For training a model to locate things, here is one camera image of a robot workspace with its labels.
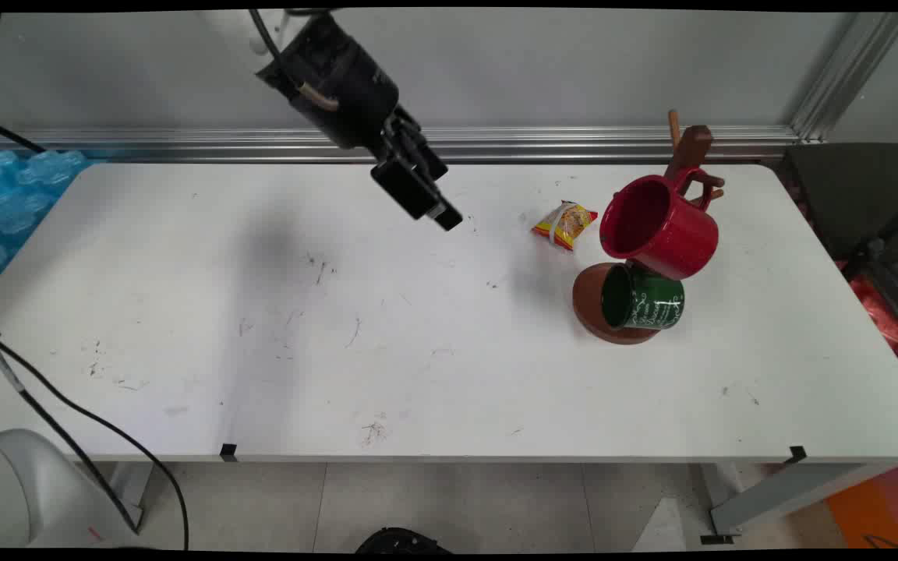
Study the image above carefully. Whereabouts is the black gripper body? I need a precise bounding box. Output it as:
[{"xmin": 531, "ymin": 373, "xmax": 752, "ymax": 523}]
[{"xmin": 256, "ymin": 14, "xmax": 401, "ymax": 150}]

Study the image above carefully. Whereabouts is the aluminium frame post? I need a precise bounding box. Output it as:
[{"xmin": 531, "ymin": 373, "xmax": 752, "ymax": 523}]
[{"xmin": 787, "ymin": 11, "xmax": 898, "ymax": 143}]

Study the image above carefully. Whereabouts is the white rounded machine housing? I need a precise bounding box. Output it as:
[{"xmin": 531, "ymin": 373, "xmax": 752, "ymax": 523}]
[{"xmin": 0, "ymin": 428, "xmax": 146, "ymax": 549}]

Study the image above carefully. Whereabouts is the horizontal aluminium frame rail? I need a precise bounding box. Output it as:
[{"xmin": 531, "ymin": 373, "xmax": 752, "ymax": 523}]
[{"xmin": 0, "ymin": 126, "xmax": 802, "ymax": 164}]

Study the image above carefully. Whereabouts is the red plastic bag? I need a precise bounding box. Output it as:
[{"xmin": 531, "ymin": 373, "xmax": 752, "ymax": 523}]
[{"xmin": 845, "ymin": 274, "xmax": 898, "ymax": 367}]

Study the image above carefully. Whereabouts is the long black cable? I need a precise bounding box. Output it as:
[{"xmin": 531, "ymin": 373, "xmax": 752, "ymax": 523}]
[{"xmin": 0, "ymin": 11, "xmax": 189, "ymax": 551}]

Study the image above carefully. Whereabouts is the red speckled enamel mug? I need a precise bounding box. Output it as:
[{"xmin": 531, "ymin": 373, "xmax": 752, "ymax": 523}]
[{"xmin": 599, "ymin": 168, "xmax": 719, "ymax": 281}]

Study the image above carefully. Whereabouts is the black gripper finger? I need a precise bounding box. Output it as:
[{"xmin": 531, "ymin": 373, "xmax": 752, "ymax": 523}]
[
  {"xmin": 370, "ymin": 129, "xmax": 441, "ymax": 221},
  {"xmin": 393, "ymin": 108, "xmax": 465, "ymax": 232}
]

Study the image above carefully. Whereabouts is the brown wooden mug tree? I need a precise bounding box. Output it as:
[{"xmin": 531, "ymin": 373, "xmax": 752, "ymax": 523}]
[{"xmin": 571, "ymin": 110, "xmax": 726, "ymax": 346}]

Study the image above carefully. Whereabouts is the yellow red snack packet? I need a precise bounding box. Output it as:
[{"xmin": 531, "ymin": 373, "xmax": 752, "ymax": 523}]
[{"xmin": 531, "ymin": 200, "xmax": 599, "ymax": 252}]

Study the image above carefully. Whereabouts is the blue bubble wrap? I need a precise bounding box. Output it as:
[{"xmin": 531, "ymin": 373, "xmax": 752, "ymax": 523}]
[{"xmin": 0, "ymin": 149, "xmax": 93, "ymax": 291}]

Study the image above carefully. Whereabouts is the grey metal table leg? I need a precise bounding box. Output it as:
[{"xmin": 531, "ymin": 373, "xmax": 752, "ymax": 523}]
[{"xmin": 700, "ymin": 463, "xmax": 898, "ymax": 545}]

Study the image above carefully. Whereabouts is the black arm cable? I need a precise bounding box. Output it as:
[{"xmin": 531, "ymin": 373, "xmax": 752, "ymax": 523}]
[{"xmin": 249, "ymin": 9, "xmax": 288, "ymax": 69}]

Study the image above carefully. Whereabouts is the green enamel mug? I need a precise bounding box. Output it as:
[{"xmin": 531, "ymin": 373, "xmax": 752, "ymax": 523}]
[{"xmin": 600, "ymin": 263, "xmax": 686, "ymax": 331}]

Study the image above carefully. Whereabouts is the black round floor object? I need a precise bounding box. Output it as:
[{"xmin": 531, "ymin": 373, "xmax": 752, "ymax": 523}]
[{"xmin": 354, "ymin": 527, "xmax": 454, "ymax": 555}]

